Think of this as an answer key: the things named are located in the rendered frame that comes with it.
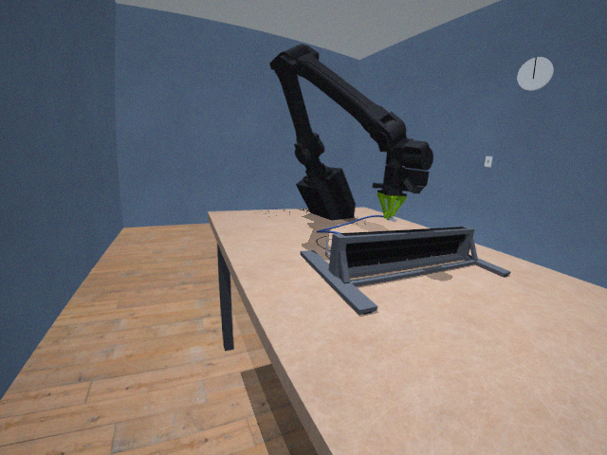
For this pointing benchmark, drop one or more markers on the blue cable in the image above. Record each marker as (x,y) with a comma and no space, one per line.
(328,231)

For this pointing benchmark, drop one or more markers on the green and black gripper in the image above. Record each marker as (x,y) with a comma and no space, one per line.
(391,194)

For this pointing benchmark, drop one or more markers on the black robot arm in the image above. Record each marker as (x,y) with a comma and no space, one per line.
(304,61)

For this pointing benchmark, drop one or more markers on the grey patch panel rack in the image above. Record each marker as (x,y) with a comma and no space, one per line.
(422,243)

